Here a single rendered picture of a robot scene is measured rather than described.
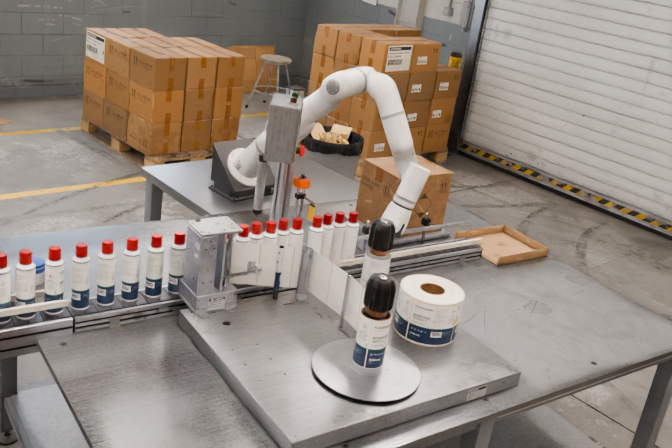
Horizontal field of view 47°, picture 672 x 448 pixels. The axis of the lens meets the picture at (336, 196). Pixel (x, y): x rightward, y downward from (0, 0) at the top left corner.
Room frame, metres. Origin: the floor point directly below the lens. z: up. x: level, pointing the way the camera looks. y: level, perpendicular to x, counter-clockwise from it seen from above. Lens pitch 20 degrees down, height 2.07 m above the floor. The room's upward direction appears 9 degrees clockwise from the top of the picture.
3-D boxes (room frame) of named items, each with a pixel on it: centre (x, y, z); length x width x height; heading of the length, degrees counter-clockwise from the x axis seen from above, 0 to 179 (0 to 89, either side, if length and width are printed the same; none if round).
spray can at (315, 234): (2.46, 0.05, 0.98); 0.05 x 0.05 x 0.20
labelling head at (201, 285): (2.12, 0.35, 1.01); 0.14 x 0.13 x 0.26; 127
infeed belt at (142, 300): (2.45, 0.07, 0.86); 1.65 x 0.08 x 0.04; 127
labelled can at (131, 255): (2.07, 0.58, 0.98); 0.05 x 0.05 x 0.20
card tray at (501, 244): (3.05, -0.73, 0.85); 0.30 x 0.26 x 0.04; 127
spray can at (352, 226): (2.55, -0.07, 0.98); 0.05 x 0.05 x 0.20
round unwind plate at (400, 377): (1.87, -0.16, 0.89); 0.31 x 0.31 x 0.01
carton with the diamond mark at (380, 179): (3.09, -0.28, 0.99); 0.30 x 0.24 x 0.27; 128
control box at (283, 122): (2.45, 0.20, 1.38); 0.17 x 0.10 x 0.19; 2
